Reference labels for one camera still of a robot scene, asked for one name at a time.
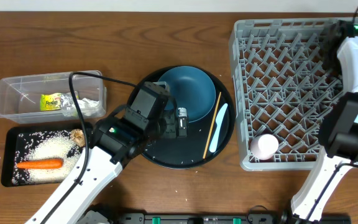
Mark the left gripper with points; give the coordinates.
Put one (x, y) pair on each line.
(178, 130)

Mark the white tissue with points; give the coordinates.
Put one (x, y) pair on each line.
(88, 106)

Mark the pink cup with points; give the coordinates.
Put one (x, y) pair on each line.
(264, 146)

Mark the brown patterned cookie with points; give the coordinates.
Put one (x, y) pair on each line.
(78, 137)

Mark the yellow foil snack wrapper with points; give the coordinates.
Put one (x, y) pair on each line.
(56, 101)

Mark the orange carrot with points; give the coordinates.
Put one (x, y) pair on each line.
(41, 164)

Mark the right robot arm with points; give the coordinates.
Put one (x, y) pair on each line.
(338, 133)

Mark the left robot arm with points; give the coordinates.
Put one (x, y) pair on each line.
(115, 141)

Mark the grey plastic dishwasher rack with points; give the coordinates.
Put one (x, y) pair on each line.
(282, 88)

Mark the round black serving tray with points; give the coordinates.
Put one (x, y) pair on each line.
(185, 153)

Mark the wooden chopstick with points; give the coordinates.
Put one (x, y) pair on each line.
(212, 125)

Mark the dark blue plate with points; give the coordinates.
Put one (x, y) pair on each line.
(192, 89)

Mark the white plastic knife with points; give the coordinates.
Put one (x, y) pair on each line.
(219, 120)

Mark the pile of white rice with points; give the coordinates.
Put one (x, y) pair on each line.
(40, 146)

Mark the clear plastic bin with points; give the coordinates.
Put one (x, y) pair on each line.
(20, 96)

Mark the black rectangular tray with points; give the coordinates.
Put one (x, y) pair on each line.
(8, 149)

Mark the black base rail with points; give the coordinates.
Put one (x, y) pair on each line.
(101, 215)

